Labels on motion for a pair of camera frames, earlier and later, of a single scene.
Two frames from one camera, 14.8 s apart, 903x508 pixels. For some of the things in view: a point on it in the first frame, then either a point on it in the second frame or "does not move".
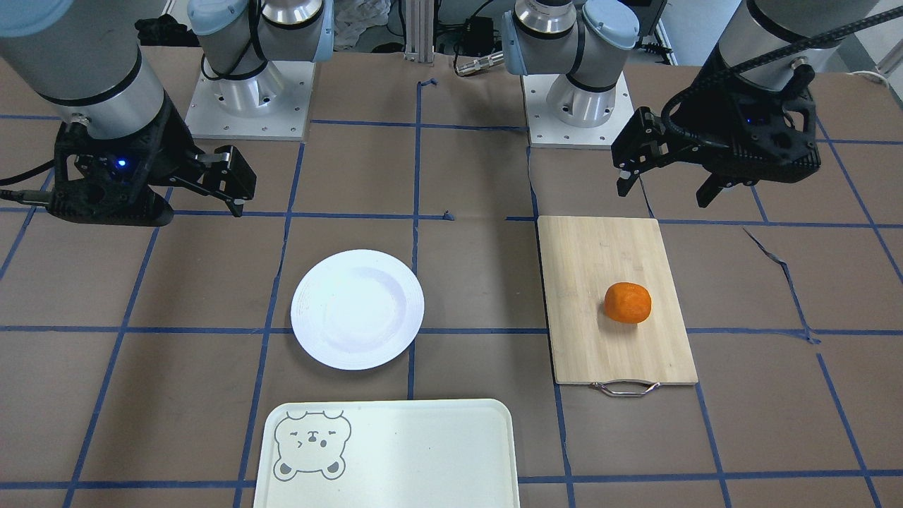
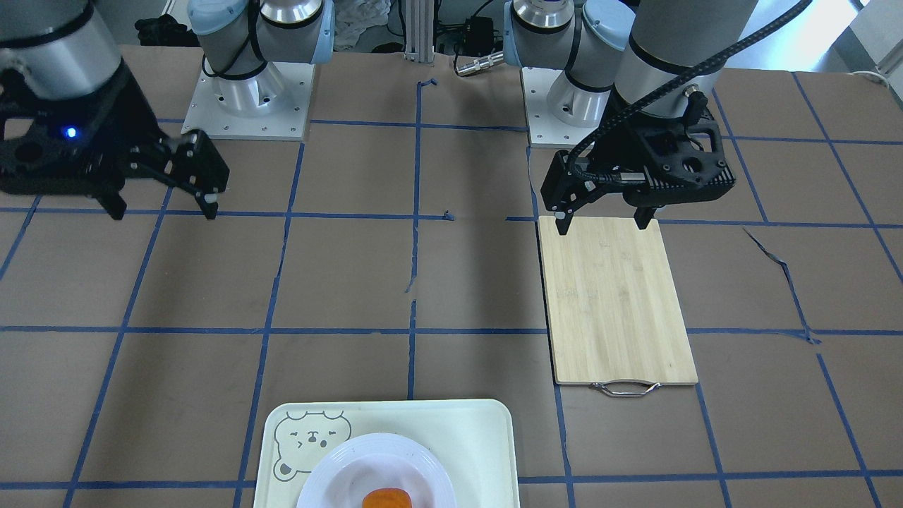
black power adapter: x=478 y=35 does not move
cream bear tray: x=389 y=453 does not move
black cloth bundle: x=165 y=30 does not move
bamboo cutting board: x=583 y=257 does not move
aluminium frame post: x=419 y=31 does not move
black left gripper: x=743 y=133 to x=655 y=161
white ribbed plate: x=358 y=310 to x=379 y=461
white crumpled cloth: x=352 y=17 does not move
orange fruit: x=627 y=302 to x=387 y=497
